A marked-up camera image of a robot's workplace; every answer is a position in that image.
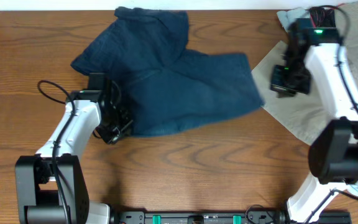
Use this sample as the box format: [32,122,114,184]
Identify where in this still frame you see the dark blue denim shorts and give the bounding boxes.
[71,7,264,137]

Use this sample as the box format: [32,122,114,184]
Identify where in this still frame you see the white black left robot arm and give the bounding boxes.
[15,73,133,224]

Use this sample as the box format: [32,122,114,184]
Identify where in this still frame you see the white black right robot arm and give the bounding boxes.
[270,18,358,223]

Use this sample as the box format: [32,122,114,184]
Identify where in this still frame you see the khaki grey shorts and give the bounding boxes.
[252,2,358,145]

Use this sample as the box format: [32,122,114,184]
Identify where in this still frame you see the black red patterned garment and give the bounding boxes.
[307,5,348,28]

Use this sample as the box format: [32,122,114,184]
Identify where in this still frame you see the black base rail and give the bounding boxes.
[109,207,352,224]

